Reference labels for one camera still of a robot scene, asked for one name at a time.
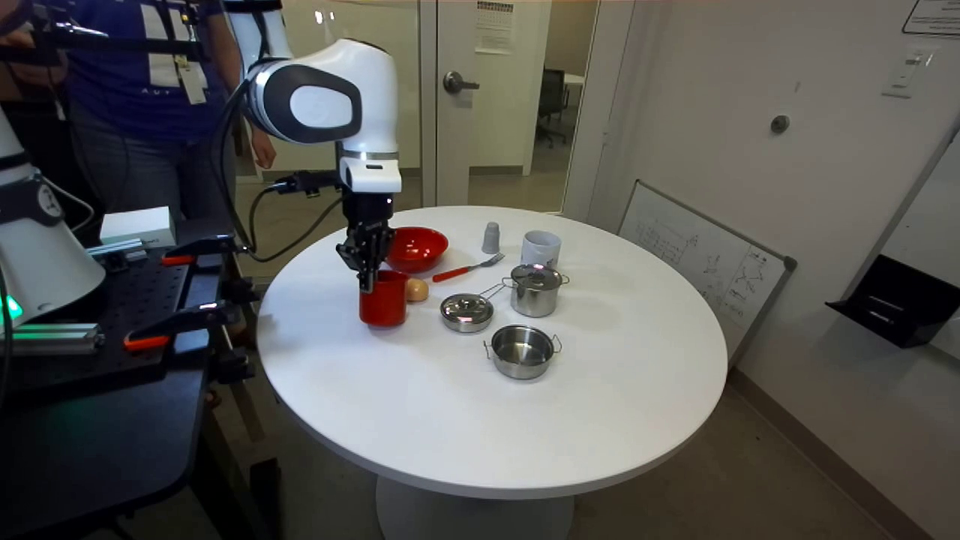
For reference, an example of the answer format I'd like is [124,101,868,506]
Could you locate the white mug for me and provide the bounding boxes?
[519,227,565,270]

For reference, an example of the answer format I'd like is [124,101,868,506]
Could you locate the whiteboard leaning on wall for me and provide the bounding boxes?
[614,176,801,362]

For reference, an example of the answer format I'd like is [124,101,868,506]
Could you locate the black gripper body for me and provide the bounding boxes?
[334,189,398,265]

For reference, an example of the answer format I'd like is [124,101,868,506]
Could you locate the red plastic bowl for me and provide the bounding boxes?
[385,224,450,277]

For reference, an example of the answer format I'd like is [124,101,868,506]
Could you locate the black wall-mounted box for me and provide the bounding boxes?
[825,253,960,352]

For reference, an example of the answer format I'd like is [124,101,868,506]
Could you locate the steel pot with lid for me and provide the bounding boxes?
[503,262,570,322]

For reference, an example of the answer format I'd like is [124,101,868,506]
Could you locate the white device housing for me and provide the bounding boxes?
[0,109,108,323]

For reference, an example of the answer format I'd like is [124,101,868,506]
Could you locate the open steel pot two handles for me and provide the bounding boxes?
[483,322,565,385]

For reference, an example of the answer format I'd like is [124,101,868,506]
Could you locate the black workbench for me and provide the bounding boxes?
[0,234,264,540]

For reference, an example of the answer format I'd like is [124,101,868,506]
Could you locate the steel lidded pan wire handle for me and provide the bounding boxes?
[438,278,511,335]

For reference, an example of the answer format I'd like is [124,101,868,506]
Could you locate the red plastic cup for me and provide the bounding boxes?
[356,268,412,329]

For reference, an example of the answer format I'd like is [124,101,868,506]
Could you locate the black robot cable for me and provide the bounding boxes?
[214,86,348,268]

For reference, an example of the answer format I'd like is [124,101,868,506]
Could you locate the orange handled clamp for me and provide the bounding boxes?
[120,296,233,358]

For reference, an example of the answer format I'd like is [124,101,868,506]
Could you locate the white door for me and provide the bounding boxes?
[433,0,554,181]

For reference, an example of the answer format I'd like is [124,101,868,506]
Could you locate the person in blue shirt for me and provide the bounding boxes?
[0,0,278,234]

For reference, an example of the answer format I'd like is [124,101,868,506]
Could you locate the metal door handle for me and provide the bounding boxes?
[442,68,483,98]

